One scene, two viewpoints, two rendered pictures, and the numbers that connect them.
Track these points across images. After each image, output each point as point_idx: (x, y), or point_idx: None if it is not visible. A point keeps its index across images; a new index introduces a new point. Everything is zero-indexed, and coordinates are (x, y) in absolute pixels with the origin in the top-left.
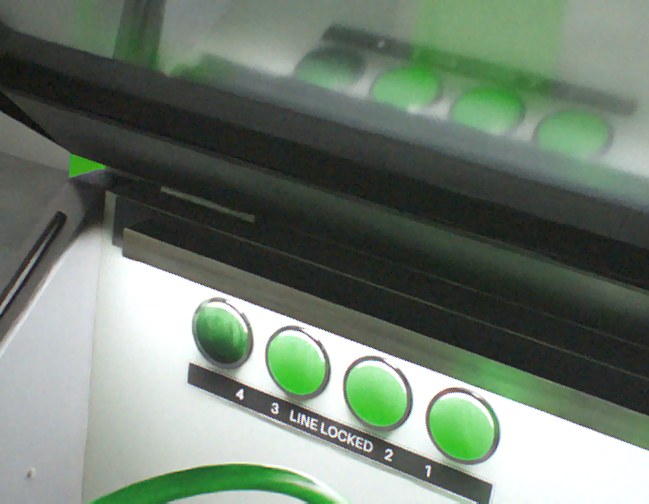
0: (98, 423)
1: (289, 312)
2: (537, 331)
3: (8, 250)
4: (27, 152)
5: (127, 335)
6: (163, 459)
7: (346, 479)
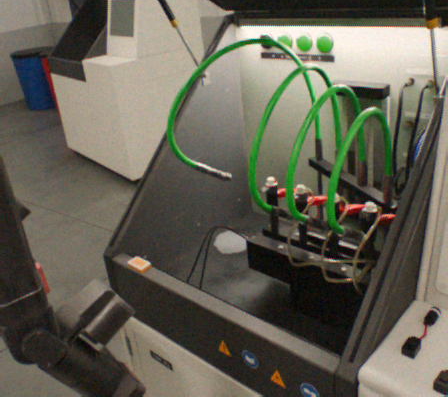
0: (242, 78)
1: (278, 25)
2: (337, 12)
3: None
4: None
5: (245, 51)
6: (259, 81)
7: None
